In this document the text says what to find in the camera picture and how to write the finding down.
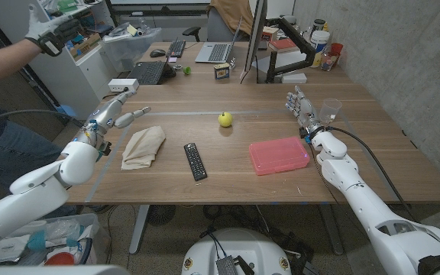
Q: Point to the grey office chair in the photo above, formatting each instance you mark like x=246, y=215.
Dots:
x=214, y=28

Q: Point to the yellow-green ball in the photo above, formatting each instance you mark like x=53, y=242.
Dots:
x=225, y=119

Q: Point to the grey table leg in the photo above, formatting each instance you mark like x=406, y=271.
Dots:
x=139, y=229

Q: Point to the black laptop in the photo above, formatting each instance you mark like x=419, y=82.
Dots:
x=149, y=72

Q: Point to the black keyboard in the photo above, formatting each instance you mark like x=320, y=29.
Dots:
x=176, y=48

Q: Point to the black computer mouse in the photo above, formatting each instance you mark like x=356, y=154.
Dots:
x=157, y=53

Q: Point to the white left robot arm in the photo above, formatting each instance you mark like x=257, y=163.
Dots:
x=40, y=191

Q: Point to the person's bare forearm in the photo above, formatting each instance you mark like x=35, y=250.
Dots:
x=2, y=63

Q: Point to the clear plastic cup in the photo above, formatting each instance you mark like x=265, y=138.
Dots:
x=330, y=110

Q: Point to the round black fan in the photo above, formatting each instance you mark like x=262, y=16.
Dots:
x=160, y=214

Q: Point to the small green object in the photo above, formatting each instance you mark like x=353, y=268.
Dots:
x=186, y=70

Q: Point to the brown jacket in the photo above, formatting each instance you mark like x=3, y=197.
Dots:
x=233, y=13

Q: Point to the cardboard box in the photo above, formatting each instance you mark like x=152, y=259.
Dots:
x=84, y=45

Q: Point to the white plastic tub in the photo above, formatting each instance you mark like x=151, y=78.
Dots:
x=320, y=42

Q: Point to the person's gloved hand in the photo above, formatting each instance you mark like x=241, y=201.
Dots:
x=52, y=32

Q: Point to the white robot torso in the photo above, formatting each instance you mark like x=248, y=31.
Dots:
x=235, y=248

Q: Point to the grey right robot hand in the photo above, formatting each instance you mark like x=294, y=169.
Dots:
x=304, y=110

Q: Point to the white bin of supplies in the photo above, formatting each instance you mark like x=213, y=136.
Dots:
x=40, y=240

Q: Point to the flat computer monitor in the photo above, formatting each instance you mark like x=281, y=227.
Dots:
x=256, y=34

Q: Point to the white cabinet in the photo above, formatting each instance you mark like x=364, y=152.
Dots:
x=78, y=80

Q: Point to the clear plastic storage bin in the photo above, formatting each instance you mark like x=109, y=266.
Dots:
x=128, y=49

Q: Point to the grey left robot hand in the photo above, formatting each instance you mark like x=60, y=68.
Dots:
x=105, y=116

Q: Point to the flat white box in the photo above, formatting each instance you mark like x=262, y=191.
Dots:
x=293, y=78

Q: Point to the black TV remote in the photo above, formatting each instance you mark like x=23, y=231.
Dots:
x=195, y=161

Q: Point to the white power box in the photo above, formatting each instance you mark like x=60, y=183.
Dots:
x=122, y=85

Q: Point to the small blue card box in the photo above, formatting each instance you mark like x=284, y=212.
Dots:
x=222, y=71

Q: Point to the pink plastic case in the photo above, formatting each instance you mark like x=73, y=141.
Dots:
x=279, y=154

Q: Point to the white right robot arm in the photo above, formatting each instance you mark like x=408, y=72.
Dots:
x=361, y=198

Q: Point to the person's jeans-clad body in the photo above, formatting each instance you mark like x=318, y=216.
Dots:
x=10, y=149

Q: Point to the dark-lidded jar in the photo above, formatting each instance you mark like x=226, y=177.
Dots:
x=319, y=24

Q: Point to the red cup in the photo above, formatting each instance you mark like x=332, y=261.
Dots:
x=336, y=49

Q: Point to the beige cheesecloth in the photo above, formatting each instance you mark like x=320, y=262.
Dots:
x=141, y=147

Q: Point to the silver laptop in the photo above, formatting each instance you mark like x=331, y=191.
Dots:
x=216, y=51

